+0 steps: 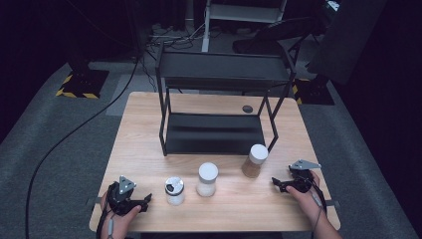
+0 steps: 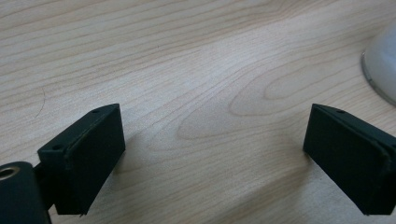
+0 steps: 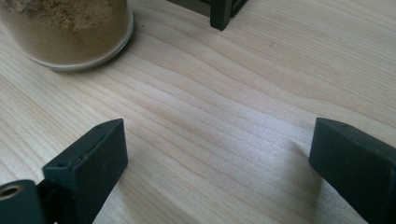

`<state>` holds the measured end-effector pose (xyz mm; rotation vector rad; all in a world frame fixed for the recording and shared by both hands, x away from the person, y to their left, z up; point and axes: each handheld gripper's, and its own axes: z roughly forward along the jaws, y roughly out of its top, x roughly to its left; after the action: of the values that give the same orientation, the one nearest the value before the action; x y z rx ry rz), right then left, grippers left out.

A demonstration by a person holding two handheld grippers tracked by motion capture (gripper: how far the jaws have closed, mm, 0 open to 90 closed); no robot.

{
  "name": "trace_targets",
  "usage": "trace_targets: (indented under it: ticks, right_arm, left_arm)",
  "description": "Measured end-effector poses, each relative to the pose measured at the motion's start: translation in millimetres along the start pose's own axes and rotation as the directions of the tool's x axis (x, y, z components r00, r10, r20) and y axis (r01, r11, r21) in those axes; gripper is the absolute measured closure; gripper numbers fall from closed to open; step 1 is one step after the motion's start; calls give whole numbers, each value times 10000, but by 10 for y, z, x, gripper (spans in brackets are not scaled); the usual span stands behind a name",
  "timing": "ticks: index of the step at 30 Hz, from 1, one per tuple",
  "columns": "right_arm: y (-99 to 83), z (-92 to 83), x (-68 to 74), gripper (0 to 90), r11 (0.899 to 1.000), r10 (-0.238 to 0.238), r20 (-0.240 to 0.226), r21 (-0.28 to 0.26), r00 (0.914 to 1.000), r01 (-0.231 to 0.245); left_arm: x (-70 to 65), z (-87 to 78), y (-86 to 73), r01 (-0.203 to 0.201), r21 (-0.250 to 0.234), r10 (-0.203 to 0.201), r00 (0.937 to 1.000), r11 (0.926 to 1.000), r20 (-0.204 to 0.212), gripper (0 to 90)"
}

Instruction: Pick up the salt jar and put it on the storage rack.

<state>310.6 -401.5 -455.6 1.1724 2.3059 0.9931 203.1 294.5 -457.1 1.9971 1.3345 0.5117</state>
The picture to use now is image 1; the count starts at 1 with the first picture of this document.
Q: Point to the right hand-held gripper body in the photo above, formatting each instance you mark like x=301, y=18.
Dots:
x=302, y=176

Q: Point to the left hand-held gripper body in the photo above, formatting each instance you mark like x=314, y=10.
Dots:
x=120, y=199

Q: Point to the person's left hand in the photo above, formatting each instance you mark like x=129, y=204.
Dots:
x=120, y=223

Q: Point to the person's right hand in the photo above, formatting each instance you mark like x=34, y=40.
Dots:
x=307, y=202

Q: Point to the white lid jar brown powder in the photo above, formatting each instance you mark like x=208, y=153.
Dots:
x=253, y=162

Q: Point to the dark round table grommet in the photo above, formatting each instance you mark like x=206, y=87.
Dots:
x=247, y=109

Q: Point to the black two-tier metal rack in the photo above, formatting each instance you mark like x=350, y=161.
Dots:
x=215, y=132

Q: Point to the yellow-black striped stand base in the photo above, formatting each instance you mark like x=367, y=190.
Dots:
x=84, y=83
x=313, y=91

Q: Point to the grey tilted panel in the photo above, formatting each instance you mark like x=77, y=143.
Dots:
x=346, y=36

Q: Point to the white metal stand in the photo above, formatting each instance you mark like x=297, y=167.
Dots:
x=244, y=13

